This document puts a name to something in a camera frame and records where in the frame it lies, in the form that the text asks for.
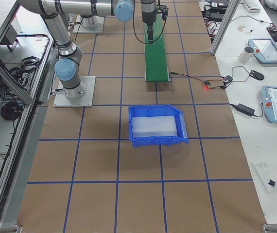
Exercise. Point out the green conveyor belt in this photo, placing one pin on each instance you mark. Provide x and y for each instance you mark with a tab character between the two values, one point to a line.
156	69

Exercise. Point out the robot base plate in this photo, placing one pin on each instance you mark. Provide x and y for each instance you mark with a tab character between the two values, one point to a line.
81	96
89	25

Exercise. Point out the small controller board red LED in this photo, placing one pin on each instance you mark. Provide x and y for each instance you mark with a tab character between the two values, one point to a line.
227	80

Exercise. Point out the blue plastic bin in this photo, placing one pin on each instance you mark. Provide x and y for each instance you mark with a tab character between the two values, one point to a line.
156	125

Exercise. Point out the far teach pendant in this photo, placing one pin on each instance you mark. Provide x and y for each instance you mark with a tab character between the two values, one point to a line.
265	50

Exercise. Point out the black power adapter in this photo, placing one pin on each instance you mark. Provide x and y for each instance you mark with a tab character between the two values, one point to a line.
245	110

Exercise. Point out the aluminium frame post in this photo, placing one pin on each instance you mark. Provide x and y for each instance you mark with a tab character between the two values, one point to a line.
232	7

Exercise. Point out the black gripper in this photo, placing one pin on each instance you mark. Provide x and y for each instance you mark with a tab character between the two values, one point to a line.
147	18

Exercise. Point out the black computer mouse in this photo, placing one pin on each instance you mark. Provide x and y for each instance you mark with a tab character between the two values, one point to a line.
256	75

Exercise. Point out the white mug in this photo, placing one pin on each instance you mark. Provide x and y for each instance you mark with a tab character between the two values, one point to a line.
246	54

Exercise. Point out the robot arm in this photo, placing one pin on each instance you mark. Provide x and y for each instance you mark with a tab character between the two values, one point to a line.
67	67
149	12

